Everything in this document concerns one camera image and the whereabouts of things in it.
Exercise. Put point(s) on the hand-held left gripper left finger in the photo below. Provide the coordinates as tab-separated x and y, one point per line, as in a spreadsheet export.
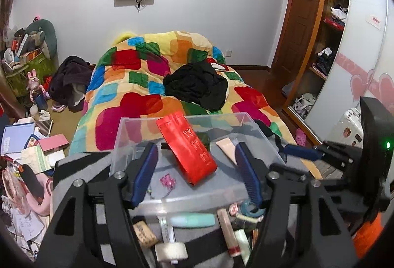
144	172

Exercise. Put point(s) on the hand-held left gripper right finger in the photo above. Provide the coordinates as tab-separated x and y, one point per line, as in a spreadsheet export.
246	169

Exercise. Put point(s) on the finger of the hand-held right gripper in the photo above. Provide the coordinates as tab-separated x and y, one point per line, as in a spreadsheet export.
300	152

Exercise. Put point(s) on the pink white patterned scrunchie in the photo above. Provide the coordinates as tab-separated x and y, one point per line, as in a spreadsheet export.
234	209

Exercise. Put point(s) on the teal tape roll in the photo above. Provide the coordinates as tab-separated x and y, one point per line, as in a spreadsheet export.
260	213

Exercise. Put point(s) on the red foil packet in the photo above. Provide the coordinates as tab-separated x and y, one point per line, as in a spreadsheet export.
190	151

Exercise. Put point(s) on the clear plastic storage bin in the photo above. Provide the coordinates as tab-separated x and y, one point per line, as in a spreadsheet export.
197	194

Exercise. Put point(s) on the beige tube with red band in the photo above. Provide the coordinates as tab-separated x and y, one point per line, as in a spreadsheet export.
227	234

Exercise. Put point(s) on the mint green tube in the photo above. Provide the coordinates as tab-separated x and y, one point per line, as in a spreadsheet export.
192	220

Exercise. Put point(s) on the pale green roll-on tube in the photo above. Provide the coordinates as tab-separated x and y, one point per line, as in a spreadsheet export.
243	245

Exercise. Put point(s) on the white tape roll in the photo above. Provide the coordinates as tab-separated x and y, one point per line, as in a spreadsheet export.
170	251

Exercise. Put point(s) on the pink clog shoe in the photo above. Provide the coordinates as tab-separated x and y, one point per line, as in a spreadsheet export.
300	137

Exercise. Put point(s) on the small pink hair clip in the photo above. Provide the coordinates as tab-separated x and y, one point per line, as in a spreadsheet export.
167	181

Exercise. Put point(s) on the beige squeeze tube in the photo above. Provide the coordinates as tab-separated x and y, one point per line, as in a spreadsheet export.
226	147

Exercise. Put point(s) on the white suitcase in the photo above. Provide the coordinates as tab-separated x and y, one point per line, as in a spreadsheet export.
346	123

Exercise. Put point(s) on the grey handbag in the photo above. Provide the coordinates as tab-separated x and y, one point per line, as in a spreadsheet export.
304	104

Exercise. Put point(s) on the dark green container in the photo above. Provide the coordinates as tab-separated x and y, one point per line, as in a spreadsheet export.
204	141

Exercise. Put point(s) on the cork stamp block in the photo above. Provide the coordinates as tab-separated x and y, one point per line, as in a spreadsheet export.
144	234

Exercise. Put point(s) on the white flat stick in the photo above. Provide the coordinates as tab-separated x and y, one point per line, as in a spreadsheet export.
166	231

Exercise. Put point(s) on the colourful patchwork blanket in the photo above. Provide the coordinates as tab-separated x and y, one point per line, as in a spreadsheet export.
135	101

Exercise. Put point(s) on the dark folded clothes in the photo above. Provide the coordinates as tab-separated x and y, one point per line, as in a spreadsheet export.
323	63

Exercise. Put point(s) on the white sliding wardrobe door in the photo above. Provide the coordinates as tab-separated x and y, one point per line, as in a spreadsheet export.
354	55

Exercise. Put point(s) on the pink flat box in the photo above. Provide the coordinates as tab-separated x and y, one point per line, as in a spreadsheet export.
52	141

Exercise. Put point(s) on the black clothes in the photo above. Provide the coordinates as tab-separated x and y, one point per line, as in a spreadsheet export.
197	83

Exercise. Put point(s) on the pink striped cloth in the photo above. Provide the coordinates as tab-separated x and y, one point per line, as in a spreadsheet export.
59	107

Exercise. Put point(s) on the pale green booklet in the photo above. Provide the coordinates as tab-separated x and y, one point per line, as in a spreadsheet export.
37	158

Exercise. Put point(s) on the pink plastic object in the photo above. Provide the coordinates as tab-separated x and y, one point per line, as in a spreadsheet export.
40	208

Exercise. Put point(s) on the brown notebook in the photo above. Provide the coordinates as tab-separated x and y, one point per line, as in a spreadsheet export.
43	127

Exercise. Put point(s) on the white cloth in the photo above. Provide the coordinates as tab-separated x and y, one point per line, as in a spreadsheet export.
41	114

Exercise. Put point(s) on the dark clothes pile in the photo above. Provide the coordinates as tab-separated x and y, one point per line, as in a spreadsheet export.
70	77

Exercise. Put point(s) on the scattered white papers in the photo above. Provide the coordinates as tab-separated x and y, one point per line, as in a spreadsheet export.
24	225

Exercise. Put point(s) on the white and red folded clothes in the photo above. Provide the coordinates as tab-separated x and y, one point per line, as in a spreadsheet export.
337	16

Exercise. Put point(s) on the brown wooden door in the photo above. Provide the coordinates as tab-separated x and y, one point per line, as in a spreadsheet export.
300	15

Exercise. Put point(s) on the wooden wardrobe shelving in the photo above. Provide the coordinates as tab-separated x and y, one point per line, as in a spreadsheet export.
321	9

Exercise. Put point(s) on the pink bunny toy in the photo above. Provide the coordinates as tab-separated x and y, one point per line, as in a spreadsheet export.
32	80

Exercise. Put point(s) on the green cardboard box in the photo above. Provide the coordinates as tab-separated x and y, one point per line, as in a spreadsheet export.
37	67

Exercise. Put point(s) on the white wall socket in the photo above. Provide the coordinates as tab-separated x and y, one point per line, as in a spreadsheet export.
228	53

